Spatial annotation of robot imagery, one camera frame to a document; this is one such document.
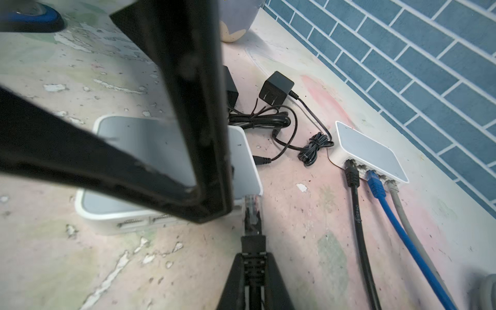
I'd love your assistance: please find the lavender ceramic cup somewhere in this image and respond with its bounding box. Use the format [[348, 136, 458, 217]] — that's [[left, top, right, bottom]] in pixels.
[[218, 0, 266, 43]]

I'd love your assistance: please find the black ethernet cable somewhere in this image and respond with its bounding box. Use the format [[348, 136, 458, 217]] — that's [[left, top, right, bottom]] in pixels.
[[241, 194, 268, 310], [344, 158, 382, 310]]

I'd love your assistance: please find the black power adapter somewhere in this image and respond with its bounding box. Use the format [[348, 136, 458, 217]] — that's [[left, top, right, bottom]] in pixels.
[[259, 71, 334, 167], [222, 65, 299, 165]]

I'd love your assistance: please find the blue ethernet cable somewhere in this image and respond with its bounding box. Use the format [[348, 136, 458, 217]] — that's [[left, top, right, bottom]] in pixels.
[[365, 169, 458, 310]]

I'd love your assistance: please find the grey ethernet cable long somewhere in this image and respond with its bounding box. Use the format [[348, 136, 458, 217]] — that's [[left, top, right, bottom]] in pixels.
[[385, 180, 458, 309]]

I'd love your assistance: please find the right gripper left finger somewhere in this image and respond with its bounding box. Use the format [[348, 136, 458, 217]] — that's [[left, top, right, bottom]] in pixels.
[[216, 253, 245, 310]]

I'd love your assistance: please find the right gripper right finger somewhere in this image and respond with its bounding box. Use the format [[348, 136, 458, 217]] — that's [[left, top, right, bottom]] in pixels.
[[264, 253, 295, 310]]

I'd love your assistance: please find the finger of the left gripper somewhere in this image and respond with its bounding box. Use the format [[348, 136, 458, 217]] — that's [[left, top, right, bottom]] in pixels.
[[1, 89, 217, 223], [110, 1, 234, 223]]

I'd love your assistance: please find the blue black handheld tool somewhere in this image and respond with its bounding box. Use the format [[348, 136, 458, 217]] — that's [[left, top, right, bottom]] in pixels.
[[1, 1, 66, 33]]

